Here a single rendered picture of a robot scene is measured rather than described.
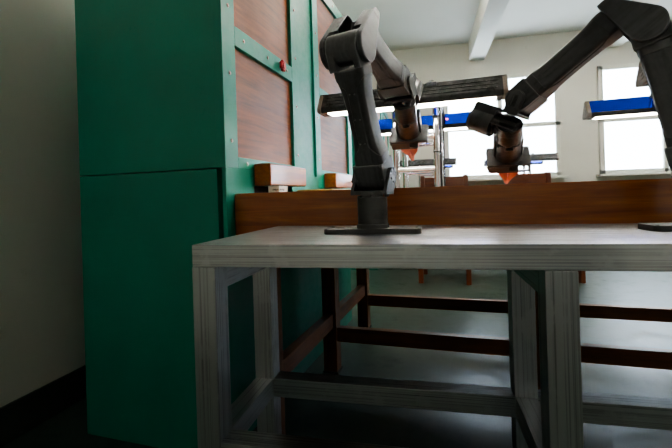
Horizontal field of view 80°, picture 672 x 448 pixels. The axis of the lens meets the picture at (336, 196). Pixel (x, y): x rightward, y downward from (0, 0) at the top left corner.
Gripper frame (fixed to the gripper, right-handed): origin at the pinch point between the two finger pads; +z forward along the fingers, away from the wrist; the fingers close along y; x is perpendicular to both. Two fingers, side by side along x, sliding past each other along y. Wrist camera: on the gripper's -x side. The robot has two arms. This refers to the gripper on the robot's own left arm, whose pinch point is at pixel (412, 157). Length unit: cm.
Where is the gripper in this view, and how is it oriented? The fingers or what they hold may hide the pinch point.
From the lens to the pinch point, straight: 118.6
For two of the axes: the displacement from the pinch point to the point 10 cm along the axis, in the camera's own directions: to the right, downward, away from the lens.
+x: -1.8, 7.6, -6.2
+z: 2.5, 6.5, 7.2
